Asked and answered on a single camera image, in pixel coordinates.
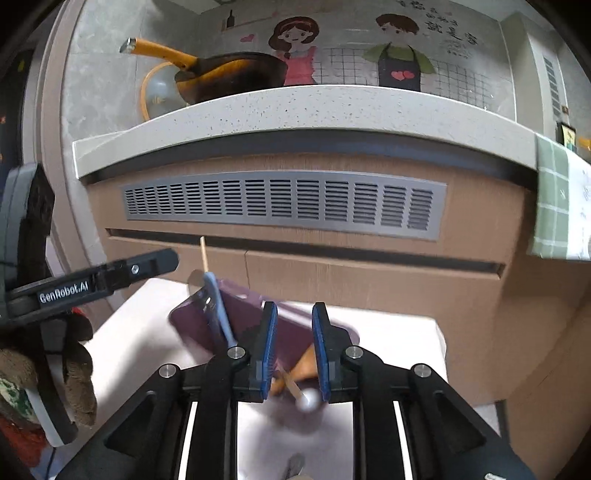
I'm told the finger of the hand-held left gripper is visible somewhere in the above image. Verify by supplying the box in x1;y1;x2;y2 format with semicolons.
104;248;179;292

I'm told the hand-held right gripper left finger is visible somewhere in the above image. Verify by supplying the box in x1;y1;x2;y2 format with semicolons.
60;301;279;480

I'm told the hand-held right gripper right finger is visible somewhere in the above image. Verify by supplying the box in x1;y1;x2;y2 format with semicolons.
311;302;536;480

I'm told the wooden spoon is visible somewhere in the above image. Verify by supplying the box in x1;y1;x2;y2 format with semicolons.
270;344;319;395

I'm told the white ball-ended stick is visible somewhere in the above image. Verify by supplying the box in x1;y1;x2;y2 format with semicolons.
279;369;321;412

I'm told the blue plastic spoon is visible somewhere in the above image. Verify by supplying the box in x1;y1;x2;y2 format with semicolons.
203;271;238;349

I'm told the purple plastic utensil holder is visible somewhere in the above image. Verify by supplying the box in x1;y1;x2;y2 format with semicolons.
168;276;360;365

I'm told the person's left hand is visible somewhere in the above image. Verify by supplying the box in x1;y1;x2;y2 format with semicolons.
0;314;98;428

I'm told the wooden counter cabinet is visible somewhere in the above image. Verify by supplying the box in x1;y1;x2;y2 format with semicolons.
88;152;591;462

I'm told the white fringed tablecloth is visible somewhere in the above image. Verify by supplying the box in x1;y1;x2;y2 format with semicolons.
92;277;446;480

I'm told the grey vent grille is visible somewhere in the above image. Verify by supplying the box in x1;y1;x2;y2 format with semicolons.
120;170;448;241

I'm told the yellow-rimmed glass lid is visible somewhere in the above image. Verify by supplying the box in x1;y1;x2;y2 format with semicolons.
141;62;190;123

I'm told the speckled kitchen counter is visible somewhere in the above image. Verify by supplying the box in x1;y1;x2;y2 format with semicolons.
73;85;541;181

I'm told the green checked towel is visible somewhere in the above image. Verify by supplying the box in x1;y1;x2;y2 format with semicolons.
526;134;591;261

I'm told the small framed card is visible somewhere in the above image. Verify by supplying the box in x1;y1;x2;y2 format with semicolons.
556;122;578;151

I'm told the frying pan with yellow handle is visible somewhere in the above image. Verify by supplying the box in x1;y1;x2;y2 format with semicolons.
120;38;289;106

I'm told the cartoon wall poster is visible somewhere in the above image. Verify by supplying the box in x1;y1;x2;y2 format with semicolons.
222;0;481;88

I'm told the narrow wall vent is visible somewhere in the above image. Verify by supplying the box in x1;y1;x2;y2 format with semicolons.
542;56;561;118

